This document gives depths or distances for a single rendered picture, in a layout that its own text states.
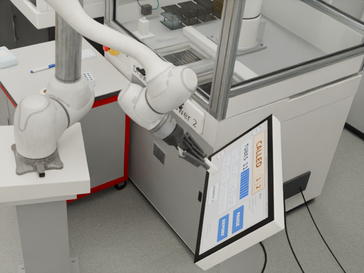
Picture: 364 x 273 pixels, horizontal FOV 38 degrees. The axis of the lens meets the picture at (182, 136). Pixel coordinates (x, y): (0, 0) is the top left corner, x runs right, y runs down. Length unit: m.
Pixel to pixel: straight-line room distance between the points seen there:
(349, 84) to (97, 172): 1.44
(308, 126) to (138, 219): 1.09
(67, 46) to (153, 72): 0.49
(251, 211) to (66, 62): 0.92
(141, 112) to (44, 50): 1.45
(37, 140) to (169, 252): 1.19
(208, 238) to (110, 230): 1.41
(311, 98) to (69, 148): 1.18
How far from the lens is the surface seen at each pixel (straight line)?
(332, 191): 3.52
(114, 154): 2.99
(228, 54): 2.08
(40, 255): 2.46
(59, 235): 2.38
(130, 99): 1.70
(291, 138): 2.73
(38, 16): 3.17
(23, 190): 2.10
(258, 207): 1.58
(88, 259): 2.89
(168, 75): 1.61
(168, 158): 2.71
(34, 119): 2.00
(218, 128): 2.27
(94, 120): 2.77
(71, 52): 2.04
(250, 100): 2.31
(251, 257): 1.89
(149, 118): 1.72
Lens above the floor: 2.24
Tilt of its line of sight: 38 degrees down
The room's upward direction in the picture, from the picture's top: 7 degrees clockwise
